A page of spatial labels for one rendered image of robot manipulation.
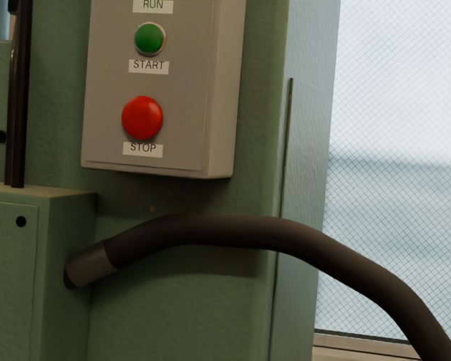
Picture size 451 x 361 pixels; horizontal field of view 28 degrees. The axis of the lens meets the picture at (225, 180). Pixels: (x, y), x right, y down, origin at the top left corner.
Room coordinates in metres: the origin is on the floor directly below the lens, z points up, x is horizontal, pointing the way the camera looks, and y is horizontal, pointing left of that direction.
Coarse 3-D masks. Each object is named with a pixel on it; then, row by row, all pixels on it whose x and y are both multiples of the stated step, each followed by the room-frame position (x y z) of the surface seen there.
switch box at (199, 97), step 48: (96, 0) 0.65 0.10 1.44; (192, 0) 0.62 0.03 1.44; (240, 0) 0.66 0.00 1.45; (96, 48) 0.64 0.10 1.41; (192, 48) 0.62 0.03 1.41; (240, 48) 0.67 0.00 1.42; (96, 96) 0.64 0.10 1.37; (192, 96) 0.62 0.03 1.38; (96, 144) 0.64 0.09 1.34; (192, 144) 0.62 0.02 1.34
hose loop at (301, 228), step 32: (160, 224) 0.64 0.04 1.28; (192, 224) 0.64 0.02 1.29; (224, 224) 0.63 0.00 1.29; (256, 224) 0.63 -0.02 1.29; (288, 224) 0.62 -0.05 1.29; (96, 256) 0.65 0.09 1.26; (128, 256) 0.65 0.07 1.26; (320, 256) 0.61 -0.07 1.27; (352, 256) 0.61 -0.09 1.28; (352, 288) 0.61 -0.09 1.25; (384, 288) 0.60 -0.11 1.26; (416, 320) 0.59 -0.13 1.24; (448, 352) 0.59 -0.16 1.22
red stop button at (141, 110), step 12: (144, 96) 0.62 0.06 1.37; (132, 108) 0.62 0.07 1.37; (144, 108) 0.62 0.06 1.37; (156, 108) 0.62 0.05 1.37; (132, 120) 0.62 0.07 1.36; (144, 120) 0.62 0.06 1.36; (156, 120) 0.62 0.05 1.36; (132, 132) 0.62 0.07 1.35; (144, 132) 0.62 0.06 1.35; (156, 132) 0.62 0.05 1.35
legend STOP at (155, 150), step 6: (126, 144) 0.64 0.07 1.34; (132, 144) 0.63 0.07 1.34; (138, 144) 0.63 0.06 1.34; (144, 144) 0.63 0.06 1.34; (150, 144) 0.63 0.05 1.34; (126, 150) 0.64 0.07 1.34; (132, 150) 0.63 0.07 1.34; (138, 150) 0.63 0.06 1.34; (144, 150) 0.63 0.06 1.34; (150, 150) 0.63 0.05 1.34; (156, 150) 0.63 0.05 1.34; (162, 150) 0.63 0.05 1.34; (150, 156) 0.63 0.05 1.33; (156, 156) 0.63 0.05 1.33; (162, 156) 0.63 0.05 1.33
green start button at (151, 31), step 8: (144, 24) 0.63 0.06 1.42; (152, 24) 0.63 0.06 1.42; (136, 32) 0.63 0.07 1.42; (144, 32) 0.63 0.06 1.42; (152, 32) 0.62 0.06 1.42; (160, 32) 0.62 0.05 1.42; (136, 40) 0.63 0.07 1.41; (144, 40) 0.63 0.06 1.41; (152, 40) 0.62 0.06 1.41; (160, 40) 0.62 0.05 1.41; (136, 48) 0.63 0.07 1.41; (144, 48) 0.63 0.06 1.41; (152, 48) 0.62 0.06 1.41; (160, 48) 0.63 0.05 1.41
